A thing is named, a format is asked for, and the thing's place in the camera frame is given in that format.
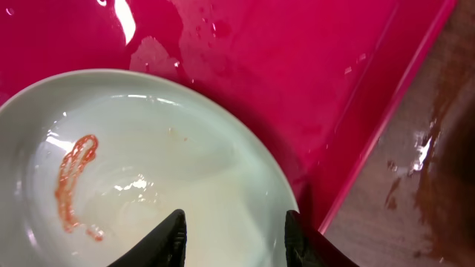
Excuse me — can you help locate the pale blue plate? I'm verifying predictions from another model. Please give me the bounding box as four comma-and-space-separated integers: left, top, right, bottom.
1, 70, 297, 266

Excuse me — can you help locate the red plastic tray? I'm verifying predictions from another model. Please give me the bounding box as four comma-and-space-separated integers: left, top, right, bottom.
0, 0, 459, 235

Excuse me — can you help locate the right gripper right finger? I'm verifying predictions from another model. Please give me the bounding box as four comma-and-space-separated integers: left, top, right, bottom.
284, 209, 359, 267

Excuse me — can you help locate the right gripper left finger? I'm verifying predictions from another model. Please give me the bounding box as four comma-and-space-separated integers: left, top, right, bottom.
108, 209, 187, 267

